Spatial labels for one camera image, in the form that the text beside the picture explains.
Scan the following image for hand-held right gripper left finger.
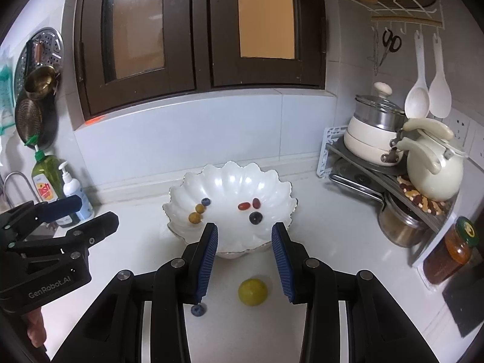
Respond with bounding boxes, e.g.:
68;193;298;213
49;223;220;363

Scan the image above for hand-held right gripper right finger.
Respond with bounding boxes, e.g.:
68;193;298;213
271;222;442;363

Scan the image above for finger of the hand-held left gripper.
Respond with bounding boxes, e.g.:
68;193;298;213
9;212;120;280
0;195;83;249

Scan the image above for green round fruit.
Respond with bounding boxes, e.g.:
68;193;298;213
238;278;269;307

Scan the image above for white scalloped bowl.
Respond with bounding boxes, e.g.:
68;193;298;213
162;161;299;260

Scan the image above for person's left hand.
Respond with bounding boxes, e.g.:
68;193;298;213
26;308;48;348

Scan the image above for white pump soap bottle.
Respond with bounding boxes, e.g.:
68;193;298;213
58;161;95;221

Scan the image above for green dish soap bottle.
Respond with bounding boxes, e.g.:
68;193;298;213
31;150;67;202

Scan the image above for small curved steel faucet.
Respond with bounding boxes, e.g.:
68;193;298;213
3;172;38;207

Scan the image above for dark round strainer pan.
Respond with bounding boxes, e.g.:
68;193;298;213
14;96;57;150

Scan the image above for steel pot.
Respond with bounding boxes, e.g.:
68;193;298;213
378;193;432;248

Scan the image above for white plastic rack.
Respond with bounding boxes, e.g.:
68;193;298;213
317;125;350;178

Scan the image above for brass ladle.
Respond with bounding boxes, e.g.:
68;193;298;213
23;41;61;101

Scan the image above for hanging paper towel pack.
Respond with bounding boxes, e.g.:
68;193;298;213
0;45;16;167

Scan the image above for cream cooking pot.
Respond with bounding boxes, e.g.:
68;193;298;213
343;115;406;166

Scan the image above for nut print trivet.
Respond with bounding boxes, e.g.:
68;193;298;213
397;174;453;217

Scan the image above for metal corner shelf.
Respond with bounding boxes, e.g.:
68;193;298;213
325;136;461;270

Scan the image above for perforated steel steamer plate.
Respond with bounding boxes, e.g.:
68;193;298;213
13;27;64;101

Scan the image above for glass jar red sauce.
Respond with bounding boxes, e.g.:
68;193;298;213
423;216;476;286

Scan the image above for steel steamer insert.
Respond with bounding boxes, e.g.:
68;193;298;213
355;102;405;131

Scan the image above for cream kettle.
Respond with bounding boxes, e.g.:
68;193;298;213
395;118;466;202

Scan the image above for glass lid white knob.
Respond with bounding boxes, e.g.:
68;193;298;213
355;82;406;116

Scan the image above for dark brown window sash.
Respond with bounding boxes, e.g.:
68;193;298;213
206;0;328;90
74;0;207;119

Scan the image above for white rice spoon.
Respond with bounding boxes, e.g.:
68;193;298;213
404;32;430;119

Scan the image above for white rice paddle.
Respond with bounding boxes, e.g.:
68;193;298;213
428;34;452;119

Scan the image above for black scissors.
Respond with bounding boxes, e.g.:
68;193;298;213
379;28;402;65

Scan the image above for white wall socket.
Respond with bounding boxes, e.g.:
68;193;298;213
469;121;484;152
443;110;472;148

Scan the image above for white hanging wire rack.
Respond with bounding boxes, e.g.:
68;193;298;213
310;0;444;24

